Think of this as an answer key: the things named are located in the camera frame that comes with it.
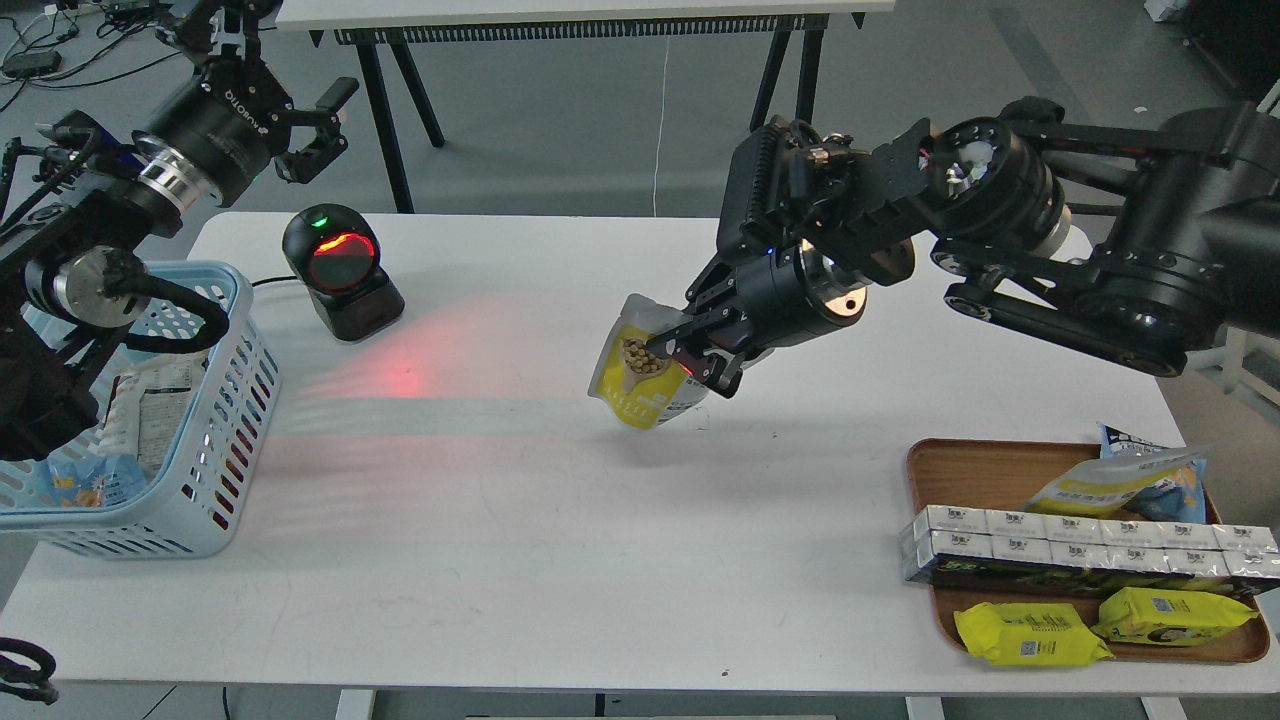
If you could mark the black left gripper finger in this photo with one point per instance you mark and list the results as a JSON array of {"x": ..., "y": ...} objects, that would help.
[
  {"x": 303, "y": 166},
  {"x": 327, "y": 112}
]

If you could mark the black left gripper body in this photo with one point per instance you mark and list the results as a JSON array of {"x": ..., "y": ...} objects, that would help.
[{"x": 217, "y": 129}]

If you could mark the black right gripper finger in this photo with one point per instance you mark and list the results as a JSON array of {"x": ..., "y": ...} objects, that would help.
[
  {"x": 712, "y": 367},
  {"x": 692, "y": 335}
]

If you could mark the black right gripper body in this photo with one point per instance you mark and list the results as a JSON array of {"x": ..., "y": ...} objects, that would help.
[{"x": 777, "y": 300}]

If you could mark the yellow white bean snack pouch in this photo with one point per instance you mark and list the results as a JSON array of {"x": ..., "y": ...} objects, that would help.
[{"x": 642, "y": 389}]

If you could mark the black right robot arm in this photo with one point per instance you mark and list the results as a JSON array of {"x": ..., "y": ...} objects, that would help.
[{"x": 1132, "y": 245}]

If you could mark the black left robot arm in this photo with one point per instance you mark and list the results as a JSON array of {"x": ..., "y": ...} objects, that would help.
[{"x": 73, "y": 287}]

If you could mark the white snack bag in basket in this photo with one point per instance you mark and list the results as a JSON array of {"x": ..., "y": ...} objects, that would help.
[{"x": 147, "y": 407}]

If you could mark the silver multipack snack box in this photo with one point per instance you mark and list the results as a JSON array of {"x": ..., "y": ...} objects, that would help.
[{"x": 1029, "y": 553}]

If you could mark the blue snack bag in basket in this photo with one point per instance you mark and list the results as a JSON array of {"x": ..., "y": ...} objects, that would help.
[{"x": 92, "y": 482}]

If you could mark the light blue plastic basket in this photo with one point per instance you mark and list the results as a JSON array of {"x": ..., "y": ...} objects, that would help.
[{"x": 191, "y": 507}]

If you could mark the yellow snack pack left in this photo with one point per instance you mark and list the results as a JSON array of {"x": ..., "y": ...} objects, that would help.
[{"x": 1029, "y": 635}]

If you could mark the yellow snack pack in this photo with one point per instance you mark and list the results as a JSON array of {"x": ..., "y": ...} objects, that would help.
[
  {"x": 1029, "y": 635},
  {"x": 1146, "y": 615}
]

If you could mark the yellow silver snack pouch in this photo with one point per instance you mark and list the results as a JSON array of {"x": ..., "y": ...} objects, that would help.
[{"x": 1097, "y": 488}]

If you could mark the yellow snack pack right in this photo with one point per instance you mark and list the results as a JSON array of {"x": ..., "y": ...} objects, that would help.
[{"x": 1146, "y": 615}]

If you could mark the black barcode scanner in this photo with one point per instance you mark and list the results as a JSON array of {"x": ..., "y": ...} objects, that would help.
[{"x": 335, "y": 253}]

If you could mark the brown wooden tray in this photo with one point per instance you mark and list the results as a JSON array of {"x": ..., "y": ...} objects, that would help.
[{"x": 1001, "y": 474}]

